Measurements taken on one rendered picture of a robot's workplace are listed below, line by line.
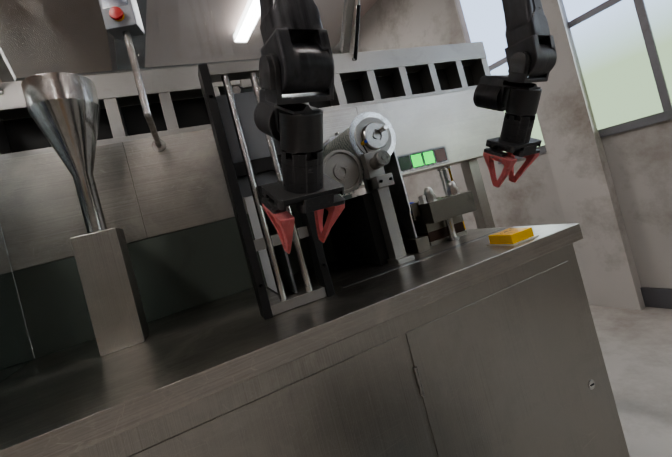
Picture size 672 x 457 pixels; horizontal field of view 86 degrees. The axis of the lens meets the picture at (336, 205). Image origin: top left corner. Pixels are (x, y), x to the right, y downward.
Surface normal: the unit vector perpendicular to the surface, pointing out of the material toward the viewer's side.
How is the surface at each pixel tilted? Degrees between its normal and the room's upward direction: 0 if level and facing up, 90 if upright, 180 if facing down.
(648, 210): 90
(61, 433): 90
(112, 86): 90
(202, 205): 90
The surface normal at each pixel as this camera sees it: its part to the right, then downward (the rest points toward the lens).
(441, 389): 0.36, -0.11
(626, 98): -0.84, 0.22
